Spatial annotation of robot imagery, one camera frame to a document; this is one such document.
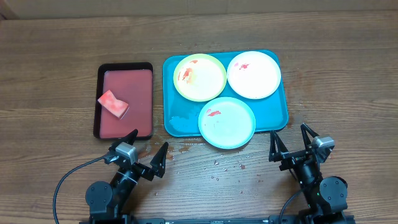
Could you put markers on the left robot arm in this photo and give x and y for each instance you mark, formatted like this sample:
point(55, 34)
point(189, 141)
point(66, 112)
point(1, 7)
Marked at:
point(107, 199)

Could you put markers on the pink sponge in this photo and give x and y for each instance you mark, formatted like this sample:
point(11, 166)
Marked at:
point(115, 106)

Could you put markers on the teal plastic tray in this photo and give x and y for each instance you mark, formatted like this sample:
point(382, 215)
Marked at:
point(181, 114)

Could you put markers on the yellow-green plate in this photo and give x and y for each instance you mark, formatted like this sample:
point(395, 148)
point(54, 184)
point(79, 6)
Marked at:
point(199, 77)

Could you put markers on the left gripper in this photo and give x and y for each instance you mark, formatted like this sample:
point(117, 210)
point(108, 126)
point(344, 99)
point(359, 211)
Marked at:
point(142, 172)

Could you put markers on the white pink plate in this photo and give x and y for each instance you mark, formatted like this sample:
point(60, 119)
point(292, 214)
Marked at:
point(253, 75)

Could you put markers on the black tray with pink water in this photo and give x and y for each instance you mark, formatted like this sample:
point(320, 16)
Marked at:
point(131, 83)

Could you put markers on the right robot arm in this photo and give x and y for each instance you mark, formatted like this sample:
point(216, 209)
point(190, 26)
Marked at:
point(325, 197)

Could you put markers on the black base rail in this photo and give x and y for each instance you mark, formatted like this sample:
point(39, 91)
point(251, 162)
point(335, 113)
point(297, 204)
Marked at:
point(214, 221)

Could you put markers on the light blue plate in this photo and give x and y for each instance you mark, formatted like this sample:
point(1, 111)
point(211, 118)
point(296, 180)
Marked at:
point(226, 123)

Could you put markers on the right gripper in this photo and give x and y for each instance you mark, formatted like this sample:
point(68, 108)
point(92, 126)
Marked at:
point(293, 158)

